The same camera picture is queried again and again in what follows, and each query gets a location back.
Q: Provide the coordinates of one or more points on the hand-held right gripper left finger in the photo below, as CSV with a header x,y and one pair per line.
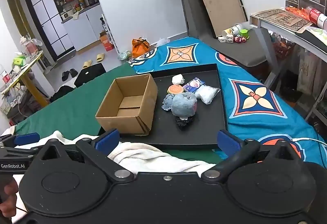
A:
x,y
107,141

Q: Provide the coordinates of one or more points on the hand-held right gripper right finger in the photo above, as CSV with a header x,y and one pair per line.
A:
x,y
228,142

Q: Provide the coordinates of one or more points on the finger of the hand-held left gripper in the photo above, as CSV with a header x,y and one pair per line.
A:
x,y
26,138

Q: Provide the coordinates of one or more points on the brown cardboard box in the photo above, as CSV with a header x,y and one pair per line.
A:
x,y
112,121

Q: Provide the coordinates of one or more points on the black tray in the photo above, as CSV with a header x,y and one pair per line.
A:
x,y
204,126

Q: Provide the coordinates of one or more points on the black fuzzy toy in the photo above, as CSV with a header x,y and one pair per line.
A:
x,y
184,123

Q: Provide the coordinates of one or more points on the clear plastic bag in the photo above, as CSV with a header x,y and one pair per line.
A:
x,y
207,95

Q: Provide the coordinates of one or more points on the large blue plush toy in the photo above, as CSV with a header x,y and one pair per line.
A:
x,y
182,105

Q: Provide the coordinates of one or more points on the purple tissue pack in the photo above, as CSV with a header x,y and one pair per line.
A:
x,y
193,86

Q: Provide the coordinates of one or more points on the burger plush toy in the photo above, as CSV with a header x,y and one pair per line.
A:
x,y
175,89

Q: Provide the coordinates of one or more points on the white paper ball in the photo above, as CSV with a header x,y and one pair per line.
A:
x,y
178,79

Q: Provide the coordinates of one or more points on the person's left hand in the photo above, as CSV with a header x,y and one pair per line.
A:
x,y
11,193

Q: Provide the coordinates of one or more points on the white towel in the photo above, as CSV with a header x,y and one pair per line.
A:
x,y
143,157

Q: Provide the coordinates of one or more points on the green bed sheet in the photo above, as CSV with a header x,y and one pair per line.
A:
x,y
76,101

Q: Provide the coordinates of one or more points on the black cloth pile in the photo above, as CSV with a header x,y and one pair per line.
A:
x,y
62,93

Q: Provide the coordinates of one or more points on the black stool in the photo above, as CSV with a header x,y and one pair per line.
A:
x,y
89,74

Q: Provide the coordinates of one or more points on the black slipper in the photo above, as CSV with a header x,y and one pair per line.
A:
x,y
65,75
73,73

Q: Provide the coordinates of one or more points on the green box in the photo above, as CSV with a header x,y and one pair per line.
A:
x,y
18,61

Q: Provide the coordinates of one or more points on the yellow slipper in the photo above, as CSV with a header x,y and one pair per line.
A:
x,y
101,57
87,64

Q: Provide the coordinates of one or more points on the greenish clear bag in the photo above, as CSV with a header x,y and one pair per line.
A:
x,y
124,56

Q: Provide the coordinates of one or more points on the grey bench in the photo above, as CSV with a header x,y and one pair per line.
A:
x,y
253,47

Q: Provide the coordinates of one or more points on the orange bag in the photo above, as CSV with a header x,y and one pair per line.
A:
x,y
140,48

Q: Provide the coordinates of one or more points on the orange carton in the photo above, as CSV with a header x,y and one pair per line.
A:
x,y
107,42

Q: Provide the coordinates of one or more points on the white charger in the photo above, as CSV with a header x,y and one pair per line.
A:
x,y
221,39

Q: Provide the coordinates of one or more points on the red round toy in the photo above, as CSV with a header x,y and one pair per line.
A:
x,y
240,39

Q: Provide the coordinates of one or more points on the white narrow rack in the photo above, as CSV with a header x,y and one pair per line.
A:
x,y
111,34

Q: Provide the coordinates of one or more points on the green cup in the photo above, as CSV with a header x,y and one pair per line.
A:
x,y
244,33

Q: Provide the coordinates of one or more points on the white plastic bag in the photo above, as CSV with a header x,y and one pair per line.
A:
x,y
163,43

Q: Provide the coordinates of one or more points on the white lower kitchen cabinets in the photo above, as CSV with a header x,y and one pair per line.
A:
x,y
81,27

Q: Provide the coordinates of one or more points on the grey desk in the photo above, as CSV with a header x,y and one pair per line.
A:
x,y
286,34

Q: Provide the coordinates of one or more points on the black framed glass door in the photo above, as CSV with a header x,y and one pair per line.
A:
x,y
48,16

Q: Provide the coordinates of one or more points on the brown patterned desk mat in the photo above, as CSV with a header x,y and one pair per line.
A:
x,y
283,20

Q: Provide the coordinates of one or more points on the light green pouch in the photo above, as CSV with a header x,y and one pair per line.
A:
x,y
316,32

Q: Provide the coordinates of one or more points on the red labelled bottle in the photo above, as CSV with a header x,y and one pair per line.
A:
x,y
314,15

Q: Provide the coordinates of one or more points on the brown board in black frame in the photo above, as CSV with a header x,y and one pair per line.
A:
x,y
219,6

